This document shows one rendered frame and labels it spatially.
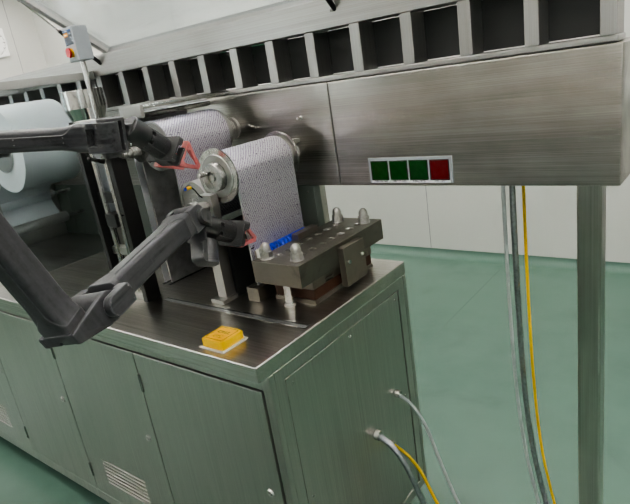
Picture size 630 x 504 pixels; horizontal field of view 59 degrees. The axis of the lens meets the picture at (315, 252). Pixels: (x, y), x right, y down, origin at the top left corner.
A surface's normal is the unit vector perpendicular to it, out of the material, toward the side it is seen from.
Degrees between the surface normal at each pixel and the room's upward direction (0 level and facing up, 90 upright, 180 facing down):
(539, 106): 90
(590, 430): 90
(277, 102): 90
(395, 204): 90
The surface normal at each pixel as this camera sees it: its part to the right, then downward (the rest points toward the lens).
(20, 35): 0.79, 0.07
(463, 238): -0.59, 0.33
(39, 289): 0.91, -0.13
